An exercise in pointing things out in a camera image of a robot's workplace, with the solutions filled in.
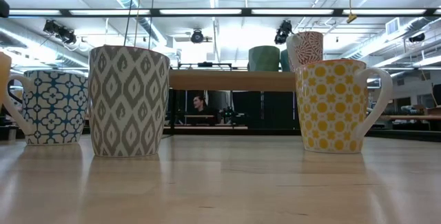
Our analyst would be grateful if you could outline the white mug grey diamond pattern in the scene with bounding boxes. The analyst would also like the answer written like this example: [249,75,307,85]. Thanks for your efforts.
[88,45,172,159]

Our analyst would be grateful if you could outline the plain blue mug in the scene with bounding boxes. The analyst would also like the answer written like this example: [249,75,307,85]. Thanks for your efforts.
[279,48,291,72]

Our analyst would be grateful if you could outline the wooden shelf black metal legs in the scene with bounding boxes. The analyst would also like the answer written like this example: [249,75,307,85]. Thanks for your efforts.
[167,69,298,139]

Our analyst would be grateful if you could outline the yellow hanging cord plug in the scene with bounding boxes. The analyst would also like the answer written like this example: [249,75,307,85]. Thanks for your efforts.
[346,0,358,24]

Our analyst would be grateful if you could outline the black background robot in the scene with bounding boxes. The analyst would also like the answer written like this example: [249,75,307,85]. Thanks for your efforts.
[220,106,247,127]

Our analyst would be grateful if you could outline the white mug yellow dot pattern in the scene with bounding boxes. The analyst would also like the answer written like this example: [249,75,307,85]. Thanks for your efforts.
[295,59,393,154]

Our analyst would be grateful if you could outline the black ceiling spotlight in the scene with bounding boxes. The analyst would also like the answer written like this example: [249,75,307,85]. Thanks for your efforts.
[190,29,205,44]
[43,19,77,45]
[274,19,294,45]

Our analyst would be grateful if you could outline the plain green mug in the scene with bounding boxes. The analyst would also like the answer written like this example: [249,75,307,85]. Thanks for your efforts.
[247,45,281,72]

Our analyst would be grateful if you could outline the person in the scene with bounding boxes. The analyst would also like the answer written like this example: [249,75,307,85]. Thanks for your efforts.
[191,94,216,125]

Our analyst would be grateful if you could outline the plain orange mug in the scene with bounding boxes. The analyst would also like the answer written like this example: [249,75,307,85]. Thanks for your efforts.
[0,51,12,110]

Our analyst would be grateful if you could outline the white mug red leaf pattern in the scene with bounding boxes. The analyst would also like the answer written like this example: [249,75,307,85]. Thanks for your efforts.
[285,31,325,72]

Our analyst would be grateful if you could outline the black overhead light bar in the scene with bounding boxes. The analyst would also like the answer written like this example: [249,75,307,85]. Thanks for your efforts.
[0,7,441,19]

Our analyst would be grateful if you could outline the white mug blue tile pattern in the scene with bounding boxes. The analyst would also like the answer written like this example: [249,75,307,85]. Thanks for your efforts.
[1,70,90,146]

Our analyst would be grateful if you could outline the black aluminium table frame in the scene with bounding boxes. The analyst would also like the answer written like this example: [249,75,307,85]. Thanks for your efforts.
[0,123,441,143]

